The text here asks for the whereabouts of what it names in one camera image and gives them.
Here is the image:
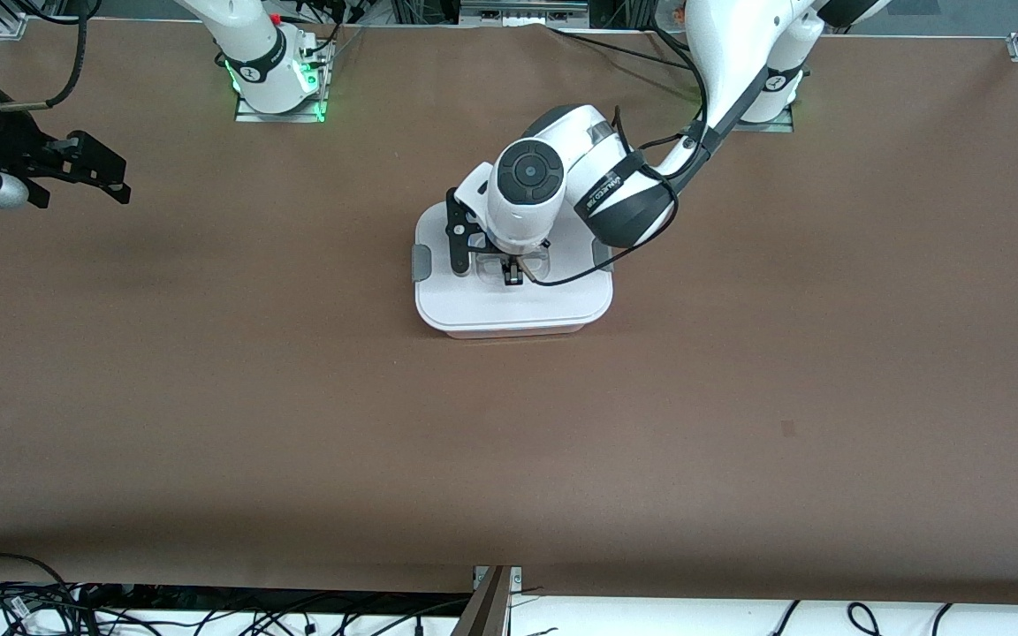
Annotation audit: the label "white box lid grey clips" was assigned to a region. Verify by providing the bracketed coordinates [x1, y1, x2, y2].
[411, 199, 614, 333]

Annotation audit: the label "translucent pink plastic box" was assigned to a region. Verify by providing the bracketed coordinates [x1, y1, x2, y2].
[438, 322, 591, 340]

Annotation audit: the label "brown table cover sheet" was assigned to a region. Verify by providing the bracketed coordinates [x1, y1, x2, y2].
[0, 18, 1018, 607]

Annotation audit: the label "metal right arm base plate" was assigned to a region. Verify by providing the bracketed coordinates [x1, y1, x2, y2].
[234, 40, 330, 124]

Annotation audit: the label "thin black table cable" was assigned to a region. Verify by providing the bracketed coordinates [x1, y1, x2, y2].
[547, 25, 695, 72]

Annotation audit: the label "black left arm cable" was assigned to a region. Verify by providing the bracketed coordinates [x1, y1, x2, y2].
[525, 22, 711, 289]

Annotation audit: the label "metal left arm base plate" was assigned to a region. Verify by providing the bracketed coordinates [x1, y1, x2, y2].
[734, 88, 795, 133]

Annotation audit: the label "metal frame post bracket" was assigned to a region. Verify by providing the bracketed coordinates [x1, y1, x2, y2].
[451, 565, 524, 636]

